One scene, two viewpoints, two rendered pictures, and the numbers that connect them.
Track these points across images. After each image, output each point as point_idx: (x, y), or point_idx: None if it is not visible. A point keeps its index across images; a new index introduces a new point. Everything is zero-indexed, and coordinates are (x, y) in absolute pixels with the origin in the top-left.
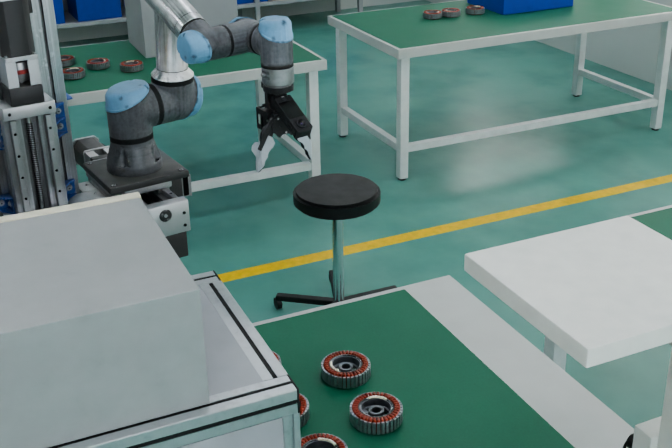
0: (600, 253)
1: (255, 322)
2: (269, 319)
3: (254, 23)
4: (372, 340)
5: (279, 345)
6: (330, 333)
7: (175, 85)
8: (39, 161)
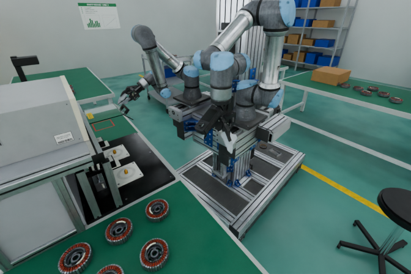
0: None
1: (202, 200)
2: (206, 205)
3: None
4: (194, 265)
5: (183, 215)
6: (197, 237)
7: (261, 88)
8: None
